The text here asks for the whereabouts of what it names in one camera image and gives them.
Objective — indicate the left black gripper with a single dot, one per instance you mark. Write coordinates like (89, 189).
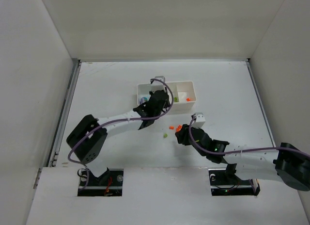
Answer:
(159, 99)

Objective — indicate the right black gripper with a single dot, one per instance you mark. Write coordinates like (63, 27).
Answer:
(183, 136)

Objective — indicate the teal penguin lego brick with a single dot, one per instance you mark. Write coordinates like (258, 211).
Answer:
(144, 99)

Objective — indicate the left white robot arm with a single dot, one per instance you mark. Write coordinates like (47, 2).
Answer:
(88, 137)

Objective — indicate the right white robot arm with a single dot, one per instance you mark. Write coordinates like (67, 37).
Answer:
(285, 164)

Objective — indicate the white three-compartment sorting tray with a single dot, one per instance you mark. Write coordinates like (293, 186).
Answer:
(180, 89)

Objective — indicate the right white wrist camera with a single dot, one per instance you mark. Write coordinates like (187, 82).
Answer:
(198, 120)

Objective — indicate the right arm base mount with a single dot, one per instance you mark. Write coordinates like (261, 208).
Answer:
(224, 182)

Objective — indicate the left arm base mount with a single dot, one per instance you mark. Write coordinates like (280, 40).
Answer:
(109, 184)

